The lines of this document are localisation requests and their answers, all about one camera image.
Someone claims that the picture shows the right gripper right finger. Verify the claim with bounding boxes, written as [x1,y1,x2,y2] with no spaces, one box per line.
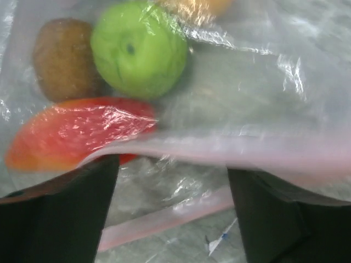
[228,169,350,262]

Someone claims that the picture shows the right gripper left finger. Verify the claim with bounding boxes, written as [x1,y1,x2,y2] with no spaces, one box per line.
[1,155,120,262]

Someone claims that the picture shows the fake carrot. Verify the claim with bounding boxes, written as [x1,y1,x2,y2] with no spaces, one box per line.
[4,96,157,173]

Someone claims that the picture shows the fake brown kiwi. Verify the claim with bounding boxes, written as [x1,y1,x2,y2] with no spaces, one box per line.
[32,18,104,102]

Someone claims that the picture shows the clear zip top bag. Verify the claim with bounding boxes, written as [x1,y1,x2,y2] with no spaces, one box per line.
[0,0,351,253]

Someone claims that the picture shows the fake orange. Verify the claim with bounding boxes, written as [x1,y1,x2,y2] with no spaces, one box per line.
[156,0,233,16]

